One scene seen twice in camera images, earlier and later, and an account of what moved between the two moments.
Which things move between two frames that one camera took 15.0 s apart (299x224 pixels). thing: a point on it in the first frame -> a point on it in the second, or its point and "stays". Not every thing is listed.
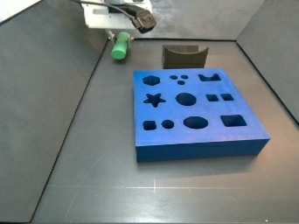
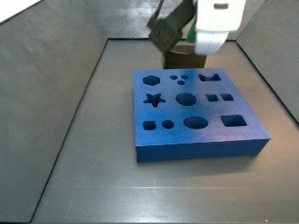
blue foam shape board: [191, 115] stays
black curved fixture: [183, 56] stays
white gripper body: [98, 17] -> [218, 17]
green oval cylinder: [120, 49] -> [191, 31]
